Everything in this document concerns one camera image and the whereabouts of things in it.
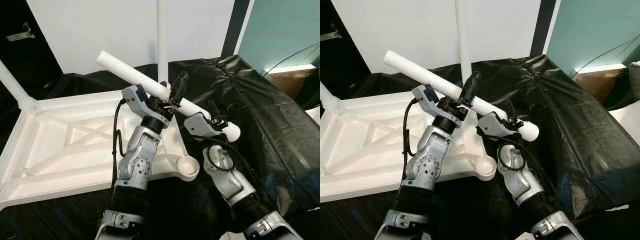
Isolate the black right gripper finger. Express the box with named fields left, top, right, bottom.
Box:
left=207, top=100, right=224, bottom=121
left=502, top=100, right=519, bottom=121

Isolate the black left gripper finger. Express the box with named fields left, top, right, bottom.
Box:
left=170, top=71, right=190, bottom=106
left=459, top=71, right=482, bottom=107

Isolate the white tapered table leg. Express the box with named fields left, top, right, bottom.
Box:
left=320, top=82, right=342, bottom=112
left=96, top=50, right=242, bottom=142
left=383, top=50, right=541, bottom=142
left=454, top=0, right=473, bottom=83
left=0, top=60, right=38, bottom=112
left=156, top=0, right=169, bottom=86

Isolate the white plastic table top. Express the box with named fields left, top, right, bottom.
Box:
left=0, top=89, right=201, bottom=208
left=320, top=90, right=498, bottom=203

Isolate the black plastic table cover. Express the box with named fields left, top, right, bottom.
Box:
left=320, top=54, right=640, bottom=240
left=0, top=54, right=321, bottom=240

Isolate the brown wooden furniture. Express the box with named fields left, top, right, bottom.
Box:
left=265, top=69, right=321, bottom=108
left=572, top=69, right=631, bottom=108

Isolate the teal glass panel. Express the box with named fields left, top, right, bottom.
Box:
left=547, top=0, right=640, bottom=76
left=237, top=0, right=321, bottom=76

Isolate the grey cushion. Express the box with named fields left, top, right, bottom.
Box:
left=629, top=61, right=640, bottom=101

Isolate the black door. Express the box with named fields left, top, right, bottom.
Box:
left=320, top=0, right=371, bottom=101
left=0, top=0, right=63, bottom=101

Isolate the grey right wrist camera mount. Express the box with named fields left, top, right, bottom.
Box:
left=476, top=111, right=516, bottom=138
left=183, top=111, right=221, bottom=137

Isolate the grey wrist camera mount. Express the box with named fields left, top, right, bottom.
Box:
left=411, top=84, right=468, bottom=132
left=476, top=111, right=516, bottom=138
left=121, top=84, right=173, bottom=132
left=183, top=111, right=221, bottom=137

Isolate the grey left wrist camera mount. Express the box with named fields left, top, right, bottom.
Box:
left=121, top=84, right=173, bottom=132
left=411, top=84, right=468, bottom=132

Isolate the black wall pillar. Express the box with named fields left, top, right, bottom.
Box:
left=530, top=0, right=557, bottom=57
left=221, top=0, right=251, bottom=58

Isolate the thin black curved cable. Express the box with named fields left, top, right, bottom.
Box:
left=570, top=35, right=640, bottom=76
left=262, top=42, right=321, bottom=76

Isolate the silver door handle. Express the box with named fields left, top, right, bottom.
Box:
left=6, top=22, right=36, bottom=42
left=320, top=24, right=343, bottom=42

